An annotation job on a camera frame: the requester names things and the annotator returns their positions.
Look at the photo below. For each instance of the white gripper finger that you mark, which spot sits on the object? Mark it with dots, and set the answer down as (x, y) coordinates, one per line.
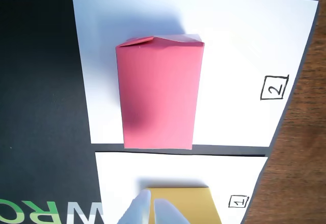
(168, 215)
(137, 211)

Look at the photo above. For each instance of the red paper box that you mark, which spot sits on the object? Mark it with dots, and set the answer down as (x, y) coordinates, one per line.
(158, 94)

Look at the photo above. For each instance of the yellow paper box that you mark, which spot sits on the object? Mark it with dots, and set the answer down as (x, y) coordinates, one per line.
(193, 206)

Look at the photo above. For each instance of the white paper marked 1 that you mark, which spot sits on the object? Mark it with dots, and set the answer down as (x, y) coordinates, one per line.
(122, 178)

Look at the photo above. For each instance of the black mat with WROB print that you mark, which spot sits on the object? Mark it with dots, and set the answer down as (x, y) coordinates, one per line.
(38, 81)

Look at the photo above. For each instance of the white paper marked 2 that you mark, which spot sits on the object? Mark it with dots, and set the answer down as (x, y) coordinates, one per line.
(229, 43)

